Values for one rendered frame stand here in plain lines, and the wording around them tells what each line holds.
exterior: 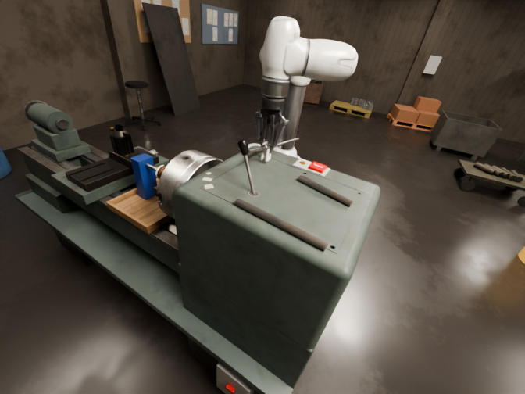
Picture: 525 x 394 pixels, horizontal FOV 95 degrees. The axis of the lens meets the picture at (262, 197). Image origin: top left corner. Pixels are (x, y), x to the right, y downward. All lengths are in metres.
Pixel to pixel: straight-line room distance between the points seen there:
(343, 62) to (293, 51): 0.15
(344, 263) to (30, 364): 1.86
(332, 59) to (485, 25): 7.66
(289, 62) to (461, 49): 7.66
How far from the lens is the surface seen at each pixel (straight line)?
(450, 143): 6.22
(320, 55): 0.82
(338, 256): 0.63
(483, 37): 8.42
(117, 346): 1.95
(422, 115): 7.48
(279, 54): 0.80
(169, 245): 1.15
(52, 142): 1.97
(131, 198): 1.43
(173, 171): 0.98
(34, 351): 2.14
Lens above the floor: 1.69
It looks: 35 degrees down
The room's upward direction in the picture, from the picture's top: 8 degrees clockwise
